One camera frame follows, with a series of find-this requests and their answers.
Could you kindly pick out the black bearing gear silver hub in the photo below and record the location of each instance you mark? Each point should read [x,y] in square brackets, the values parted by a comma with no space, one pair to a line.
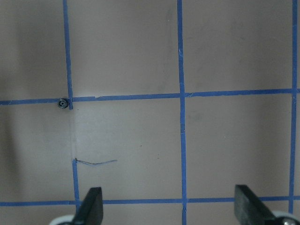
[63,103]

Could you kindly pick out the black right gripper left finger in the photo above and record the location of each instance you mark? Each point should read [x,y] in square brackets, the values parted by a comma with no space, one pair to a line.
[90,212]

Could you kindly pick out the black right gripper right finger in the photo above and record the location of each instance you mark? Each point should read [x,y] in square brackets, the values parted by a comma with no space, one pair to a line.
[250,210]

